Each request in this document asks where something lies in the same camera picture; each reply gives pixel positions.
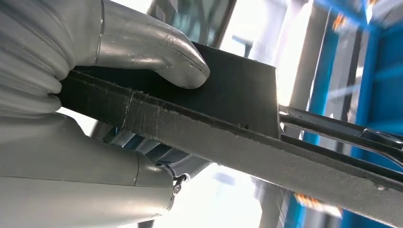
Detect blue metal shelf rack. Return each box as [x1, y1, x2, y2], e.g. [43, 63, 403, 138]
[283, 0, 403, 228]

